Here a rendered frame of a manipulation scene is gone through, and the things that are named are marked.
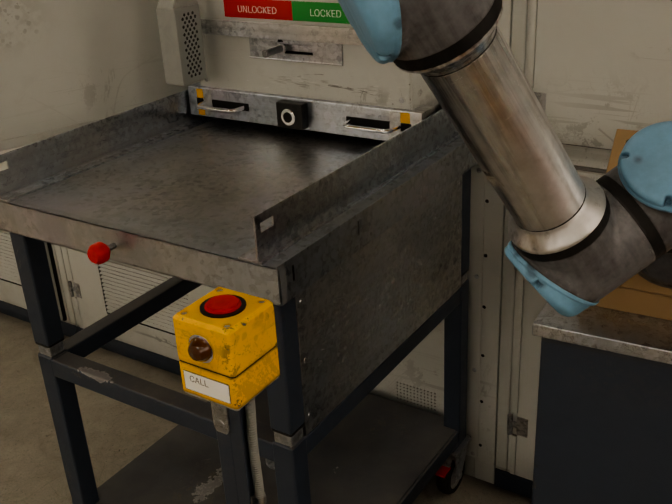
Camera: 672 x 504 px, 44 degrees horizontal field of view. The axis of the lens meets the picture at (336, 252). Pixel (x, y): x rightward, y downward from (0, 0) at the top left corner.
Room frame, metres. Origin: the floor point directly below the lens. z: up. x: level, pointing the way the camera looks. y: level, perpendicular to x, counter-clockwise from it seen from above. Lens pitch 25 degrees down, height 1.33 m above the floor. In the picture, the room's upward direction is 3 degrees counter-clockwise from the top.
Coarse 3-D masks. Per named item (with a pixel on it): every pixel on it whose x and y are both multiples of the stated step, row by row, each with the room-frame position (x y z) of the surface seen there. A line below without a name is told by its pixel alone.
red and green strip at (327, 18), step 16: (224, 0) 1.67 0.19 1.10; (240, 0) 1.65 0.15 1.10; (256, 0) 1.63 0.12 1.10; (272, 0) 1.61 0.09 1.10; (240, 16) 1.65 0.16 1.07; (256, 16) 1.63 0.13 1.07; (272, 16) 1.61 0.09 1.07; (288, 16) 1.59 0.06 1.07; (304, 16) 1.57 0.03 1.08; (320, 16) 1.55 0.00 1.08; (336, 16) 1.53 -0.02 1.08
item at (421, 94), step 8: (416, 80) 1.46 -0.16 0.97; (424, 80) 1.49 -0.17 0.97; (416, 88) 1.46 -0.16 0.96; (424, 88) 1.49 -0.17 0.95; (416, 96) 1.46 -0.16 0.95; (424, 96) 1.49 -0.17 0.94; (432, 96) 1.51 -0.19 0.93; (416, 104) 1.46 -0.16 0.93; (424, 104) 1.49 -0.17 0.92; (432, 104) 1.51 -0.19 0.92
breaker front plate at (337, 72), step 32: (288, 0) 1.59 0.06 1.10; (320, 0) 1.55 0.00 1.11; (224, 64) 1.68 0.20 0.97; (256, 64) 1.63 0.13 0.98; (288, 64) 1.59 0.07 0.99; (320, 64) 1.55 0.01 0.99; (352, 64) 1.51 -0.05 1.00; (384, 64) 1.48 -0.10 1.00; (320, 96) 1.55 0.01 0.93; (352, 96) 1.51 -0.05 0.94; (384, 96) 1.48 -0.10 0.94
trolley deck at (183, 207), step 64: (192, 128) 1.68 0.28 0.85; (256, 128) 1.66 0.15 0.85; (64, 192) 1.34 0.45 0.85; (128, 192) 1.32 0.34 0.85; (192, 192) 1.30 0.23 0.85; (256, 192) 1.29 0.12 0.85; (384, 192) 1.26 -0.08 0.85; (128, 256) 1.15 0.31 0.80; (192, 256) 1.08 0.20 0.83; (320, 256) 1.08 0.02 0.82
